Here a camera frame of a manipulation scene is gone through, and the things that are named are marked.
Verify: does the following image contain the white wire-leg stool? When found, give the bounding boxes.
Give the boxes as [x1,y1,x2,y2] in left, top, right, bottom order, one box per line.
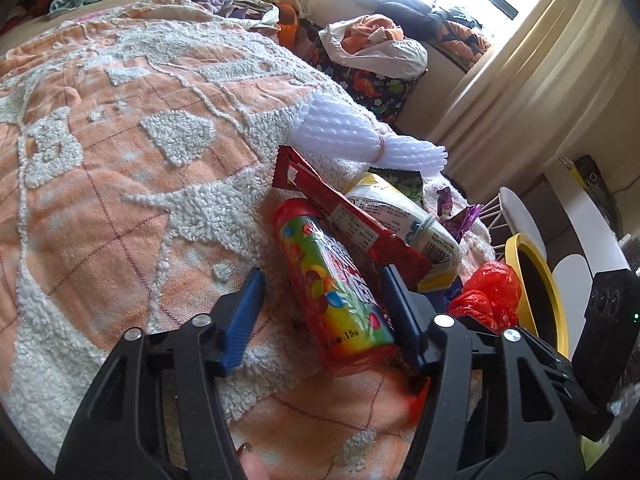
[482,186,548,266]

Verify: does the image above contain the orange and white blanket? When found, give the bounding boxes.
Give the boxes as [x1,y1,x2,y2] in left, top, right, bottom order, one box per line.
[0,0,496,480]

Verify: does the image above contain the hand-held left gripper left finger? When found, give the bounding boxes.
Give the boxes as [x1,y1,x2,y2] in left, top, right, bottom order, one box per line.
[55,267,266,480]

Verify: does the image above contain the white foam fruit net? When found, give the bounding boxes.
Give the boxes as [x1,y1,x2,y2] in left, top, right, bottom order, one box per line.
[290,92,448,178]

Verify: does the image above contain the red plastic bag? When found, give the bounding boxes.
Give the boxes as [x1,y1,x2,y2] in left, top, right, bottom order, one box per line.
[447,260,523,336]

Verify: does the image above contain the white and yellow snack bag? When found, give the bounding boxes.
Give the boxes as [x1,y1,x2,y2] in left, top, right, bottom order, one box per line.
[342,172,463,293]

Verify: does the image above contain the wide cream curtain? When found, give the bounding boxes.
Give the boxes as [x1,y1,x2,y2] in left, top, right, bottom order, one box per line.
[435,0,636,161]

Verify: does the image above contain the person's left hand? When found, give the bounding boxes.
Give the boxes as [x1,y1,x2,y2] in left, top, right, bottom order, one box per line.
[239,442,275,480]

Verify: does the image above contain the purple foil wrapper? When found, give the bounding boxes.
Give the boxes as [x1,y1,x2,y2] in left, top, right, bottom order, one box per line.
[435,185,486,241]

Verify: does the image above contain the dark patterned bag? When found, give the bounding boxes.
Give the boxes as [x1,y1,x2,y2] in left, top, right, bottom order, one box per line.
[572,155,626,231]

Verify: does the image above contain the red snack wrapper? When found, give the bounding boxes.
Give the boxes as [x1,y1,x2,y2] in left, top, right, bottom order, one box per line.
[272,145,433,291]

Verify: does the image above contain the green snack packet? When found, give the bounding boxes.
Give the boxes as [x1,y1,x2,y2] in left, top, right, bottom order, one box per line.
[372,167,426,208]

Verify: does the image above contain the white plastic bag of clothes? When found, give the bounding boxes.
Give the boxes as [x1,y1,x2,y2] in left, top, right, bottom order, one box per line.
[317,12,430,81]

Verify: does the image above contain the white vanity desk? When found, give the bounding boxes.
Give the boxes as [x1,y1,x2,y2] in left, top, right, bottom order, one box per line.
[542,162,633,281]

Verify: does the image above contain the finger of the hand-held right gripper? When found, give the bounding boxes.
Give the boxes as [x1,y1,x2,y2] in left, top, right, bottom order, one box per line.
[450,314,608,431]

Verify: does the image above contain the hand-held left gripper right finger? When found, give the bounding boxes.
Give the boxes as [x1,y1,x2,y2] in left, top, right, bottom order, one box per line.
[380,264,588,480]

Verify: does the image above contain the yellow-rimmed black trash bin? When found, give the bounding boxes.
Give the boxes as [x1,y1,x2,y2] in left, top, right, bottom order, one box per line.
[502,232,571,361]

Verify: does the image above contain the dinosaur print storage basket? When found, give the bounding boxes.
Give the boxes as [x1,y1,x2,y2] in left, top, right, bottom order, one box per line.
[305,45,426,123]

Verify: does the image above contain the clothes on windowsill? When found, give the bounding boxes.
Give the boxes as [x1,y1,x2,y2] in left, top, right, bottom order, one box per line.
[325,0,493,66]

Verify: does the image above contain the orange bag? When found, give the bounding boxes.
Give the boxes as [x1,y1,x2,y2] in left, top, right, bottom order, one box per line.
[275,2,301,51]

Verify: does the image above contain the colourful candy tube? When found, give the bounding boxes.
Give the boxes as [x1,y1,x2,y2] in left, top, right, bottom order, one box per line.
[272,197,398,376]

